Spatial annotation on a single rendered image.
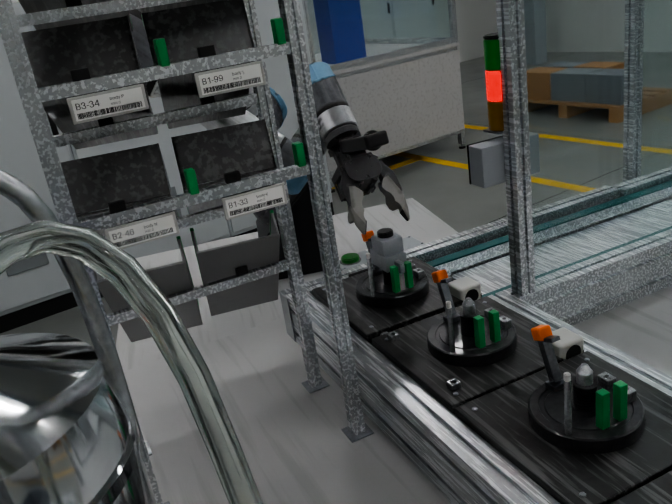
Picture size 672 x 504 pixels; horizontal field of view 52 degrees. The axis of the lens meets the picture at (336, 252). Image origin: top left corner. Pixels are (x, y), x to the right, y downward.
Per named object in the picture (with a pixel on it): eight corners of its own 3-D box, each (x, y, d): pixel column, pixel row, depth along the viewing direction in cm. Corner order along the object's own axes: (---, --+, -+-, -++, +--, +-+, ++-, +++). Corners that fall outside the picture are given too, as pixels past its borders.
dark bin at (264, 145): (189, 219, 120) (180, 178, 120) (262, 203, 122) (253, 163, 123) (183, 190, 92) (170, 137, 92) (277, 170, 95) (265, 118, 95)
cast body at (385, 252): (371, 263, 131) (366, 229, 129) (391, 256, 133) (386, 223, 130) (392, 276, 124) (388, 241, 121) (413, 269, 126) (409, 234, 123)
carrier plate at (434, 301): (312, 298, 138) (311, 288, 137) (414, 264, 147) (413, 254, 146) (368, 345, 118) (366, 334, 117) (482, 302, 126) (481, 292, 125)
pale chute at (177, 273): (130, 342, 123) (126, 319, 125) (203, 324, 126) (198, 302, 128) (94, 283, 98) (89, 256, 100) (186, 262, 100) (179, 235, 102)
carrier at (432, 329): (372, 348, 116) (362, 282, 112) (487, 305, 125) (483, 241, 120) (453, 418, 95) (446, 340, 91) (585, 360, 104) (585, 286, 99)
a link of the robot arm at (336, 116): (354, 101, 132) (316, 110, 129) (364, 121, 130) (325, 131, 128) (345, 122, 138) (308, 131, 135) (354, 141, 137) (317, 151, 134)
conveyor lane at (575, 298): (319, 337, 141) (312, 294, 138) (623, 228, 171) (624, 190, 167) (387, 401, 117) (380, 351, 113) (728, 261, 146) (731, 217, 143)
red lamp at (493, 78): (480, 100, 117) (479, 70, 115) (504, 94, 118) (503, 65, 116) (499, 102, 112) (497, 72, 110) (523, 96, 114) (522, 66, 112)
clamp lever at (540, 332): (545, 382, 92) (529, 328, 92) (557, 377, 93) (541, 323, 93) (563, 385, 89) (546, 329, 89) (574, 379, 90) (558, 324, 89)
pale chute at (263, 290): (210, 316, 129) (205, 295, 130) (278, 299, 131) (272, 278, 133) (195, 254, 103) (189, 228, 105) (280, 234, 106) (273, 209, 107)
